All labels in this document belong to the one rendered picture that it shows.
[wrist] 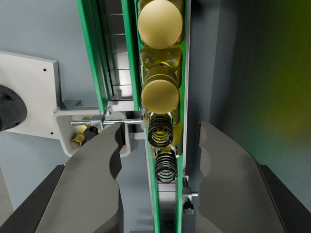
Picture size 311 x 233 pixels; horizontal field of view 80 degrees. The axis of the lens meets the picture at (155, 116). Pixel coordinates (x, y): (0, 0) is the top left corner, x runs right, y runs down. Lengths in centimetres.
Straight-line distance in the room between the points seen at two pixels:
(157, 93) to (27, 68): 56
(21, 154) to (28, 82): 34
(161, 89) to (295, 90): 12
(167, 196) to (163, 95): 57
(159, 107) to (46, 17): 52
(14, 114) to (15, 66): 15
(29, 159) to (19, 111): 27
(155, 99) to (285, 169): 15
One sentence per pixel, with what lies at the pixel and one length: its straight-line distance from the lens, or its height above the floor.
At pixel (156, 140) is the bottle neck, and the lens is 22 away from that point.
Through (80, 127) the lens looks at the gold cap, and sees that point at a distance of 65.
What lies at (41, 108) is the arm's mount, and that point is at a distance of 72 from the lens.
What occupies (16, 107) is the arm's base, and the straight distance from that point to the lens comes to 72.
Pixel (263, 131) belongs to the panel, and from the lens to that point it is 26.
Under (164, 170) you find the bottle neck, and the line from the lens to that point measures 27.
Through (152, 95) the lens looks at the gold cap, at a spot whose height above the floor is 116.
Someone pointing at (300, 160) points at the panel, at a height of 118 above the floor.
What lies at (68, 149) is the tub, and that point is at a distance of 70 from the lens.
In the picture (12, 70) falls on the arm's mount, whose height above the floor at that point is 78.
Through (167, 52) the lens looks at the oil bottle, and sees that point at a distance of 23.
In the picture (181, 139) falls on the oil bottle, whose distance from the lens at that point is 28.
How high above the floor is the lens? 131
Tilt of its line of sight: 61 degrees down
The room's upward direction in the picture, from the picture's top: 176 degrees counter-clockwise
